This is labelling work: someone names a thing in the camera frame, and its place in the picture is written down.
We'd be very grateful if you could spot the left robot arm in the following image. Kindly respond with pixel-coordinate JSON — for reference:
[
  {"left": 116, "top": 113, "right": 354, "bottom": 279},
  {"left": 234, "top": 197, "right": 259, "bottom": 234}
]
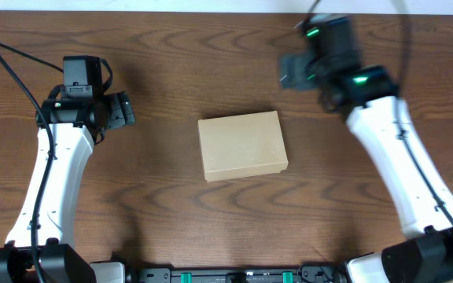
[{"left": 0, "top": 90, "right": 135, "bottom": 282}]

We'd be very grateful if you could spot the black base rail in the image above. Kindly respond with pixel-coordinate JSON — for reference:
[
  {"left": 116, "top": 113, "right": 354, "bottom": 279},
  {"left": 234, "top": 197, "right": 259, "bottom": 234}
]
[{"left": 127, "top": 265, "right": 349, "bottom": 283}]

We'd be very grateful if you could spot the cardboard box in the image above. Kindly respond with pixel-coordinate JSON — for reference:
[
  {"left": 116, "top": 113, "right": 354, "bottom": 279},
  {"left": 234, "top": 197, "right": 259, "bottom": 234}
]
[{"left": 198, "top": 111, "right": 289, "bottom": 182}]

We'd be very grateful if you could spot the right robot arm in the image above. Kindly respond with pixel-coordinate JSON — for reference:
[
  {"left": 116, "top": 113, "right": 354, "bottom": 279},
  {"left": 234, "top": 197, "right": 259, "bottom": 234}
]
[{"left": 279, "top": 14, "right": 453, "bottom": 282}]

